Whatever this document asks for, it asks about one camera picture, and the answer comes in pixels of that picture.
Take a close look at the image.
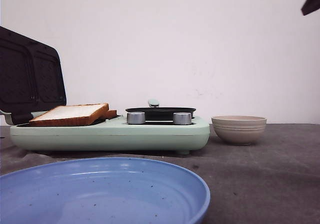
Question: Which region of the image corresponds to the black round frying pan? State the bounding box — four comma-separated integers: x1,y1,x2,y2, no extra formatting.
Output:
126,99,196,121

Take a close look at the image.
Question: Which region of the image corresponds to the silver control knob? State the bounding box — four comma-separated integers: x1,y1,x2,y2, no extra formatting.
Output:
173,112,192,125
126,112,146,125

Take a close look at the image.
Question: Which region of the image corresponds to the breakfast maker hinged lid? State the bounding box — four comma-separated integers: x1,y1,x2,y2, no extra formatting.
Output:
0,27,67,125

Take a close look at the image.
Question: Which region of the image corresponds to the right silver control knob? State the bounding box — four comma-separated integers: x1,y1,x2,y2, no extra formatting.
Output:
173,112,192,125

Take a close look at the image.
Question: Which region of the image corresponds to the left silver control knob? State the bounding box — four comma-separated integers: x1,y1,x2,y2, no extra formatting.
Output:
126,112,146,125

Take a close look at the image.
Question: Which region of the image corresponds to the white bread slice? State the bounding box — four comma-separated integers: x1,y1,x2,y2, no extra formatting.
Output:
29,103,109,127
104,110,117,119

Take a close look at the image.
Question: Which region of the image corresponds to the blue plate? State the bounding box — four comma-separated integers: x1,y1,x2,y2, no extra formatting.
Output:
0,157,211,223

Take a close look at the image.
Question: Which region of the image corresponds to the beige ribbed bowl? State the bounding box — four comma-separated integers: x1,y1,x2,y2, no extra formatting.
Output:
211,116,267,145

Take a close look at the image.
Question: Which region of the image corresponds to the mint green breakfast maker base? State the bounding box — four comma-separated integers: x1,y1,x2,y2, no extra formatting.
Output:
9,116,210,153

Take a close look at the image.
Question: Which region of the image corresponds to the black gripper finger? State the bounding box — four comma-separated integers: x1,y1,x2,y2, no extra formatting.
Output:
301,0,320,16

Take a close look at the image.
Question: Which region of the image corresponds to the grey table cloth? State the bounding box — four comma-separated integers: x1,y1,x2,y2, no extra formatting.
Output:
0,124,320,223

